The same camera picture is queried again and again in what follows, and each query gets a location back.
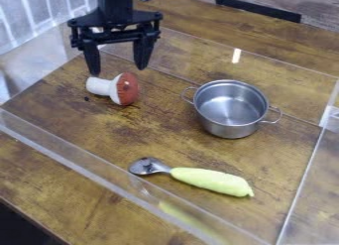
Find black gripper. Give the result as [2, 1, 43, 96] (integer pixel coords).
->
[67, 9, 162, 76]

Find red white toy mushroom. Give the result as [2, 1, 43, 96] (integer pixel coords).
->
[85, 72, 138, 106]

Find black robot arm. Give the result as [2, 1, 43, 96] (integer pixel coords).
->
[67, 0, 162, 76]

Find black strip on table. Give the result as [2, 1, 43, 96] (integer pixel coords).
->
[214, 0, 301, 23]

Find clear acrylic front barrier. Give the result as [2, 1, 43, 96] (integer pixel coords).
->
[0, 108, 268, 245]

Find spoon with yellow handle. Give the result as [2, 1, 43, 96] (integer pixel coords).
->
[127, 157, 254, 197]

